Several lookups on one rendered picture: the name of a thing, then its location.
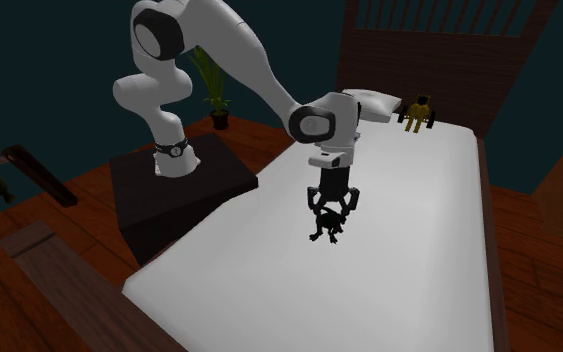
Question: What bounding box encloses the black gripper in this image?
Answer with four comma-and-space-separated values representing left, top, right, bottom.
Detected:
307, 165, 361, 217

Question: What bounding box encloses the black animal figure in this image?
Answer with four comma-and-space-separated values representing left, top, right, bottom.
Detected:
308, 206, 348, 245

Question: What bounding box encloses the wooden bed with white mattress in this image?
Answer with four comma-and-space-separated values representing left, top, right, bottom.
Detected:
121, 0, 561, 352

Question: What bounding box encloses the white pillow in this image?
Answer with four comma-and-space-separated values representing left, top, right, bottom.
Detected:
341, 88, 404, 125

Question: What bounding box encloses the yellow toy figure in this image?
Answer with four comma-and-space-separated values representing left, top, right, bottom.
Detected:
397, 94, 437, 134

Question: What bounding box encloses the green potted plant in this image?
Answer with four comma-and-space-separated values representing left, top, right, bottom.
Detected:
186, 45, 232, 132

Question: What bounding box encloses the dark robot stand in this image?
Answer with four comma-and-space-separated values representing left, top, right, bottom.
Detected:
108, 131, 260, 267

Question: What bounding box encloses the dark wooden bar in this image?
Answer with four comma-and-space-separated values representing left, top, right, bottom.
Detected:
0, 143, 79, 209

